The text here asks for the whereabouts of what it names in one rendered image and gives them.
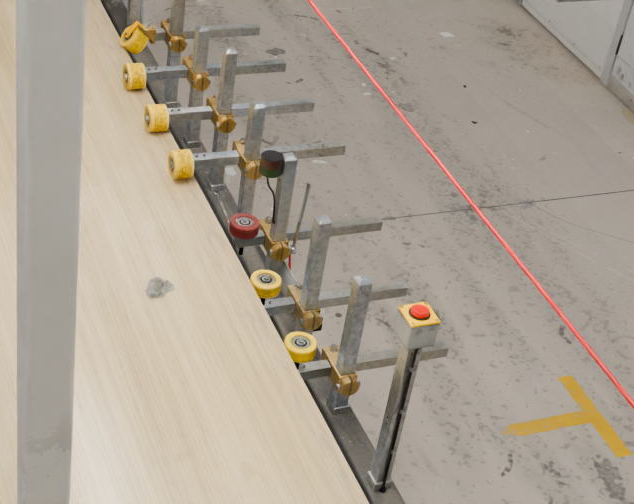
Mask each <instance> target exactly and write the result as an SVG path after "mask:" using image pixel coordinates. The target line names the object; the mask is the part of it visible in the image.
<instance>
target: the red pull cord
mask: <svg viewBox="0 0 634 504"><path fill-rule="evenodd" d="M307 1H308V3H309V4H310V5H311V6H312V8H313V9H314V10H315V11H316V13H317V14H318V15H319V16H320V18H321V19H322V20H323V21H324V23H325V24H326V25H327V26H328V28H329V29H330V30H331V31H332V33H333V34H334V35H335V36H336V38H337V39H338V40H339V41H340V43H341V44H342V45H343V46H344V48H345V49H346V50H347V51H348V53H349V54H350V55H351V56H352V58H353V59H354V60H355V61H356V63H357V64H358V65H359V66H360V68H361V69H362V70H363V71H364V73H365V74H366V75H367V76H368V78H369V79H370V80H371V81H372V83H373V84H374V85H375V86H376V88H377V89H378V90H379V91H380V93H381V94H382V95H383V96H384V98H385V99H386V100H387V101H388V103H389V104H390V105H391V106H392V108H393V109H394V110H395V111H396V113H397V114H398V115H399V116H400V118H401V119H402V120H403V121H404V123H405V124H406V125H407V126H408V128H409V129H410V130H411V131H412V133H413V134H414V135H415V136H416V138H417V139H418V140H419V141H420V143H421V144H422V145H423V146H424V148H425V149H426V150H427V151H428V153H429V154H430V155H431V156H432V158H433V159H434V160H435V161H436V163H437V164H438V165H439V166H440V168H441V169H442V170H443V171H444V173H445V174H446V175H447V176H448V178H449V179H450V180H451V181H452V183H453V184H454V185H455V186H456V188H457V189H458V190H459V191H460V193H461V194H462V195H463V196H464V198H465V199H466V200H467V201H468V203H469V204H470V205H471V206H472V208H473V209H474V210H475V211H476V213H477V214H478V215H479V216H480V218H481V219H482V220H483V221H484V223H485V224H486V225H487V226H488V228H489V229H490V230H491V231H492V233H493V234H494V235H495V236H496V238H497V239H498V240H499V241H500V243H501V244H502V245H503V246H504V248H505V249H506V250H507V251H508V253H509V254H510V255H511V256H512V258H513V259H514V260H515V261H516V263H517V264H518V265H519V266H520V268H521V269H522V270H523V271H524V273H525V274H526V275H527V276H528V278H529V279H530V280H531V281H532V283H533V284H534V285H535V286H536V288H537V289H538V290H539V291H540V293H541V294H542V295H543V296H544V298H545V299H546V300H547V301H548V303H549V304H550V305H551V306H552V308H553V309H554V310H555V311H556V313H557V314H558V315H559V316H560V318H561V319H562V320H563V321H564V323H565V324H566V325H567V326H568V328H569V329H570V330H571V331H572V333H573V334H574V335H575V336H576V338H577V339H578V340H579V341H580V343H581V344H582V345H583V346H584V348H585V349H586V350H587V351H588V353H589V354H590V355H591V356H592V358H593V359H594V360H595V361H596V363H597V364H598V365H599V366H600V368H601V369H602V370H603V371H604V373H605V374H606V375H607V376H608V378H609V379H610V380H611V381H612V383H613V384H614V385H615V386H616V388H617V389H618V390H619V391H620V393H621V394H622V395H623V396H624V398H625V399H626V400H627V401H628V403H629V404H630V405H631V406H632V408H633V409H634V400H633V399H632V398H631V397H630V395H629V394H628V393H627V392H626V390H625V389H624V388H623V387H622V385H621V384H620V383H619V382H618V381H617V379H616V378H615V377H614V376H613V374H612V373H611V372H610V371H609V369H608V368H607V367H606V366H605V364H604V363H603V362H602V361H601V359H600V358H599V357H598V356H597V354H596V353H595V352H594V351H593V349H592V348H591V347H590V346H589V345H588V343H587V342H586V341H585V340H584V338H583V337H582V336H581V335H580V333H579V332H578V331H577V330H576V328H575V327H574V326H573V325H572V323H571V322H570V321H569V320H568V318H567V317H566V316H565V315H564V313H563V312H562V311H561V310H560V309H559V307H558V306H557V305H556V304H555V302H554V301H553V300H552V299H551V297H550V296H549V295H548V294H547V292H546V291H545V290H544V289H543V287H542V286H541V285H540V284H539V282H538V281H537V280H536V279H535V278H534V276H533V275H532V274H531V273H530V271H529V270H528V269H527V268H526V266H525V265H524V264H523V263H522V261H521V260H520V259H519V258H518V256H517V255H516V254H515V253H514V251H513V250H512V249H511V248H510V246H509V245H508V244H507V243H506V242H505V240H504V239H503V238H502V237H501V235H500V234H499V233H498V232H497V230H496V229H495V228H494V227H493V225H492V224H491V223H490V222H489V220H488V219H487V218H486V217H485V215H484V214H483V213H482V212H481V211H480V209H479V208H478V207H477V206H476V204H475V203H474V202H473V201H472V199H471V198H470V197H469V196H468V194H467V193H466V192H465V191H464V189H463V188H462V187H461V186H460V184H459V183H458V182H457V181H456V179H455V178H454V177H453V176H452V175H451V173H450V172H449V171H448V170H447V168H446V167H445V166H444V165H443V163H442V162H441V161H440V160H439V158H438V157H437V156H436V155H435V153H434V152H433V151H432V150H431V148H430V147H429V146H428V145H427V143H426V142H425V141H424V140H423V139H422V137H421V136H420V135H419V134H418V132H417V131H416V130H415V129H414V127H413V126H412V125H411V124H410V122H409V121H408V120H407V119H406V117H405V116H404V115H403V114H402V112H401V111H400V110H399V109H398V108H397V106H396V105H395V104H394V103H393V101H392V100H391V99H390V98H389V96H388V95H387V94H386V93H385V91H384V90H383V89H382V88H381V86H380V85H379V84H378V83H377V81H376V80H375V79H374V78H373V76H372V75H371V74H370V73H369V72H368V70H367V69H366V68H365V67H364V65H363V64H362V63H361V62H360V60H359V59H358V58H357V57H356V55H355V54H354V53H353V52H352V50H351V49H350V48H349V47H348V45H347V44H346V43H345V42H344V40H343V39H342V38H341V37H340V36H339V34H338V33H337V32H336V31H335V29H334V28H333V27H332V26H331V24H330V23H329V22H328V21H327V19H326V18H325V17H324V16H323V14H322V13H321V12H320V11H319V9H318V8H317V7H316V6H315V5H314V3H313V2H312V1H311V0H307Z"/></svg>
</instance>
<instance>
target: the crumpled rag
mask: <svg viewBox="0 0 634 504"><path fill-rule="evenodd" d="M173 284H174V283H172V282H169V280H166V281H164V282H163V279H162V278H160V277H157V276H155V277H154V278H152V279H150V280H149V281H148V282H147V283H146V285H147V288H146V289H145V292H146V296H147V295H149V297H150V298H151V299H152V298H153V299H155V298H156V297H164V295H165V293H166V292H171V291H173V290H175V289H176V288H175V286H174V285H173Z"/></svg>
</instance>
